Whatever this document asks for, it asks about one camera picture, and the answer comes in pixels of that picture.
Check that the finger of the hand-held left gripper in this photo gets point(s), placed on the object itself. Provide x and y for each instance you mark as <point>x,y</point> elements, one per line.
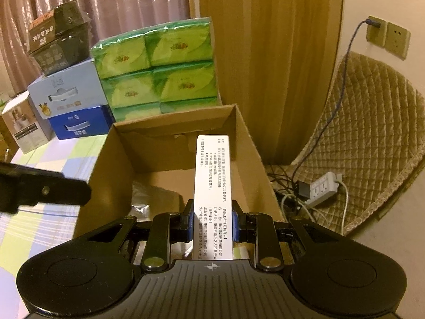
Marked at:
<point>49,191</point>

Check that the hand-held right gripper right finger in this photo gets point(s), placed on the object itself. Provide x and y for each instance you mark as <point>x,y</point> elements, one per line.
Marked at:
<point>236,222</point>

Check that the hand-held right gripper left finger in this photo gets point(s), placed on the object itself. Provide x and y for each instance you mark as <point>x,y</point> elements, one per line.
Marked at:
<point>190,221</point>

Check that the plastic metal rack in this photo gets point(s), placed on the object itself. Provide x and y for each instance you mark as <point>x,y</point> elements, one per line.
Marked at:
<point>156,191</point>

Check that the green white medicine box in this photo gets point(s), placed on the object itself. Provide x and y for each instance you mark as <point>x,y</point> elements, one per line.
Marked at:
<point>214,179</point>

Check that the silver foil pouch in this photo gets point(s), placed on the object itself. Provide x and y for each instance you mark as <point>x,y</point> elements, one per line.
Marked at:
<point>141,212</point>

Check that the brown cardboard box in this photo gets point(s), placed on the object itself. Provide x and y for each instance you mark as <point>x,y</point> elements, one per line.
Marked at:
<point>113,159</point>

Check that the desktop with checked tablecloth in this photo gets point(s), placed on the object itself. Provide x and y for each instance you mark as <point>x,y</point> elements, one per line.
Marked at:
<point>49,229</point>

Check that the white product box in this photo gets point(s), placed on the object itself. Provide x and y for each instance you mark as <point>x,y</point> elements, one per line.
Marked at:
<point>23,129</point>

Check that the black plug adapter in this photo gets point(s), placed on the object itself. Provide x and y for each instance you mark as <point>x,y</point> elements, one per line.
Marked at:
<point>303,190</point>

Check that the dark blue milk carton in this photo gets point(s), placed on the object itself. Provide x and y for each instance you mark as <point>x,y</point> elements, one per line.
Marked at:
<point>83,123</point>

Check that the white power strip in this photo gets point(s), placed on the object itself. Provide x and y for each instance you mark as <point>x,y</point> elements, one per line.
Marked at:
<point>322,189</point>

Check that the light blue milk carton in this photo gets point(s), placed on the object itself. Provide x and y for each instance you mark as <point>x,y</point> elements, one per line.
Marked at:
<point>66,89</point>

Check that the dark basket on cartons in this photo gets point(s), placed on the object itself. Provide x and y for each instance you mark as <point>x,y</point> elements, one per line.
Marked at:
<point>56,43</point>

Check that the stack of green tissue packs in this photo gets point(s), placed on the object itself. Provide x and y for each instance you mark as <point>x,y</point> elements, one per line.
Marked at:
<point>156,66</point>

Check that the chair with quilted cover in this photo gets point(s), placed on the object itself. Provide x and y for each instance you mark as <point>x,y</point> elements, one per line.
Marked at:
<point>375,133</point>

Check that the wooden door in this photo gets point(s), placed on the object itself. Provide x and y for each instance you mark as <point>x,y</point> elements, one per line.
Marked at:
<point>272,56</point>

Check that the pink curtain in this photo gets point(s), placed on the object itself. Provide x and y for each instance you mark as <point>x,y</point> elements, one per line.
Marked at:
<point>116,0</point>

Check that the beige wall socket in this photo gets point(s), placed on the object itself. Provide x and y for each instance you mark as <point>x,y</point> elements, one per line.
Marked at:
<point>397,40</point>
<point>377,33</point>

